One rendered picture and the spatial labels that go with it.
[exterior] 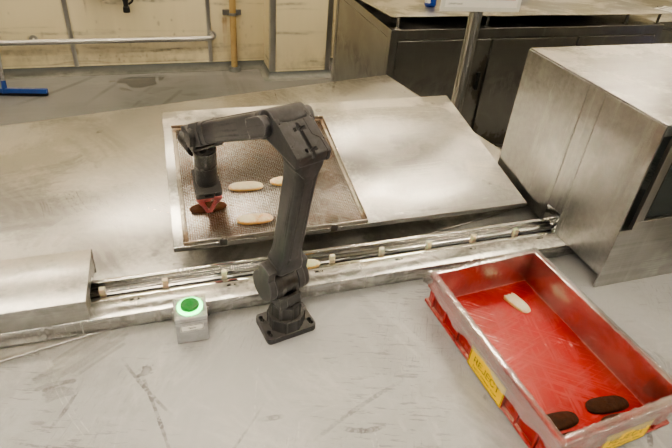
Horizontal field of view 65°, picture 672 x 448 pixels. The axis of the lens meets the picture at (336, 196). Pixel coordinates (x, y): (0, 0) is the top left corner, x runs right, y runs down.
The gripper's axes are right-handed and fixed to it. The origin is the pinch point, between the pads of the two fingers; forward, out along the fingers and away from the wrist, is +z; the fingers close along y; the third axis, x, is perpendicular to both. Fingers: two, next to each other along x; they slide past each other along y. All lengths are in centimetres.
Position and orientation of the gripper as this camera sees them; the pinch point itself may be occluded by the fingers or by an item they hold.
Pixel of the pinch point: (208, 205)
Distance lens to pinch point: 148.4
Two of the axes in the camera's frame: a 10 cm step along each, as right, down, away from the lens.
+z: -1.2, 7.2, 6.8
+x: -9.4, 1.4, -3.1
